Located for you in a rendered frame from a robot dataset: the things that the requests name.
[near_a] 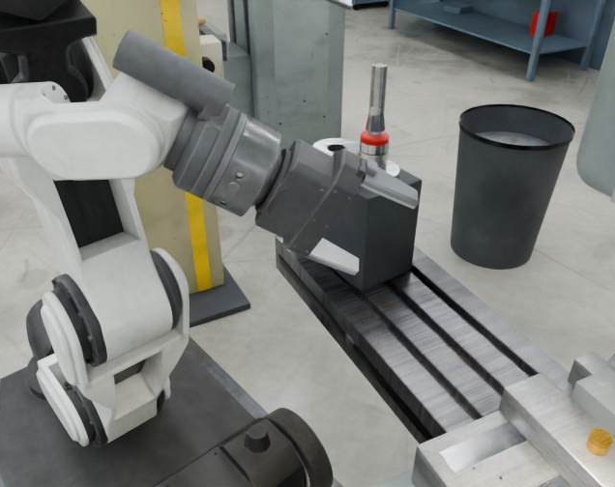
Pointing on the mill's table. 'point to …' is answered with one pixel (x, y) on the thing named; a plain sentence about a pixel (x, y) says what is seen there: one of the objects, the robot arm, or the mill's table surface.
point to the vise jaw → (564, 434)
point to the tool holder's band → (374, 139)
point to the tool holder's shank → (377, 100)
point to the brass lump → (599, 442)
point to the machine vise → (501, 445)
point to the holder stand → (374, 226)
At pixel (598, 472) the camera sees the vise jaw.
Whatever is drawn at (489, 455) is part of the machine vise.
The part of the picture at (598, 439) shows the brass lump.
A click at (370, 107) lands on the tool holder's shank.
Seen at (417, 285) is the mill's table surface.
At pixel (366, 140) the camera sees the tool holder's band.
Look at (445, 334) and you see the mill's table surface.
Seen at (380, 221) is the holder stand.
